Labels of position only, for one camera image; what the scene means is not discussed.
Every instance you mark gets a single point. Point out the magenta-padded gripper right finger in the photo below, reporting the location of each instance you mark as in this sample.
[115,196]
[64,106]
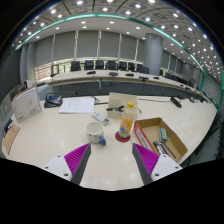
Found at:
[146,159]

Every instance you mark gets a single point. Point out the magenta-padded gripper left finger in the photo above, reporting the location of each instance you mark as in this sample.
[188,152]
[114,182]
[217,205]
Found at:
[77,159]

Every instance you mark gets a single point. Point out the clear bottle with yellow cap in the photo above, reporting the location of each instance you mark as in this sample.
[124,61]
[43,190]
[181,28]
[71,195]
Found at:
[126,125]

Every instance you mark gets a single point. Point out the black marker pen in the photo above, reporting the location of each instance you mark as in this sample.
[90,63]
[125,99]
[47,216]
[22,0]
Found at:
[158,148]
[169,150]

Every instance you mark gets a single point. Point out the green whiteboard eraser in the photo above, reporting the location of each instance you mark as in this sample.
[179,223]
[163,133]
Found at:
[163,134]

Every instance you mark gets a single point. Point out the open cardboard box, red flap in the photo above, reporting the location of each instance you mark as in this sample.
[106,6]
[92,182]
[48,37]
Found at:
[150,126]

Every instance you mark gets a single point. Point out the flat round red coaster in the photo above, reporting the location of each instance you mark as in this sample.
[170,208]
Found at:
[119,138]

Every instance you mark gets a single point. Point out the white remote control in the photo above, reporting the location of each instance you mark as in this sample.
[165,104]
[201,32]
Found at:
[100,118]

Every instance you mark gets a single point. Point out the white paper sheets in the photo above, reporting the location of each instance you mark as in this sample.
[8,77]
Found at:
[77,105]

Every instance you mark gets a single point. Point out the small black tool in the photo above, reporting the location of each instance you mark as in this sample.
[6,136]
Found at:
[115,108]

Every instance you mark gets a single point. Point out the black document tray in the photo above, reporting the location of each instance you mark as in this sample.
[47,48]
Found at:
[53,101]

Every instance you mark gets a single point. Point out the black desk microphone base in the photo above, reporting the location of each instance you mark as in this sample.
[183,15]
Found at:
[176,102]

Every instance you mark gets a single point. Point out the small beige cardboard box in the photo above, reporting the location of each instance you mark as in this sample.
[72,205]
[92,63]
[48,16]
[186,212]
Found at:
[121,99]

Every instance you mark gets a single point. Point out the flat brown cardboard sheet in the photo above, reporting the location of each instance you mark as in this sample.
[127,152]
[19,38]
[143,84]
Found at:
[10,138]

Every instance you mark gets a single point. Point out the long curved conference desk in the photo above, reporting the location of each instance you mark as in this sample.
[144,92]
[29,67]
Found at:
[86,87]

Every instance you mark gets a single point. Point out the large white cardboard box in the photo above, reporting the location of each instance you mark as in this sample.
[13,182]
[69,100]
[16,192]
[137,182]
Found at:
[26,106]

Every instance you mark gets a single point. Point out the black desk microphone units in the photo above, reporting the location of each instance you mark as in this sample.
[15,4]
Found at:
[113,73]

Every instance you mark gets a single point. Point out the black framed desk monitor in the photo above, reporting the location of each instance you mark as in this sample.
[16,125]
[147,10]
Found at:
[54,69]

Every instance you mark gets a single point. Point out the row of black office chairs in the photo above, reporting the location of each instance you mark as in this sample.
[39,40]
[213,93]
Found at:
[100,64]

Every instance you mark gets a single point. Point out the round ceiling lights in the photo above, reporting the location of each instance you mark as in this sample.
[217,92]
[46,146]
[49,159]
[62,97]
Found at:
[138,6]

